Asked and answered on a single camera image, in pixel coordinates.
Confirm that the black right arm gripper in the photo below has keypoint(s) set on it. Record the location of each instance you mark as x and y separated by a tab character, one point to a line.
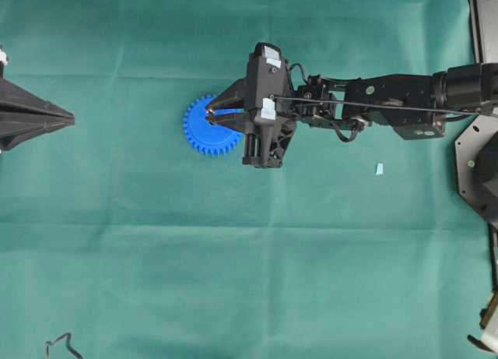
267	77

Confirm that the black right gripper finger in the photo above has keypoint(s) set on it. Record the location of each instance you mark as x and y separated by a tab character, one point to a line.
17	99

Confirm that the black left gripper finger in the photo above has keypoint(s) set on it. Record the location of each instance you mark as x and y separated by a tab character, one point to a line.
18	130

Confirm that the blue plastic gear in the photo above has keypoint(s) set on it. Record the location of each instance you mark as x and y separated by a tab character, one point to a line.
207	139

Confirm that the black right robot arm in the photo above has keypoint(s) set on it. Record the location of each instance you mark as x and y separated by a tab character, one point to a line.
415	106

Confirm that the black opposite robot arm base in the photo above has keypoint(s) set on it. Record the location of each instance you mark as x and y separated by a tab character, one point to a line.
476	162

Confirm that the green table cloth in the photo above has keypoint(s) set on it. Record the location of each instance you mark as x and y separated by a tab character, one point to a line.
115	230

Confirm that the small light blue tape piece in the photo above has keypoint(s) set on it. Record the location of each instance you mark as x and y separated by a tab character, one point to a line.
379	169

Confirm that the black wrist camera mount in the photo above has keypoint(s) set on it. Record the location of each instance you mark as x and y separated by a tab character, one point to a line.
265	146

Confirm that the black aluminium rail frame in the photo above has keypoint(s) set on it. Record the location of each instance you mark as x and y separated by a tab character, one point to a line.
483	20

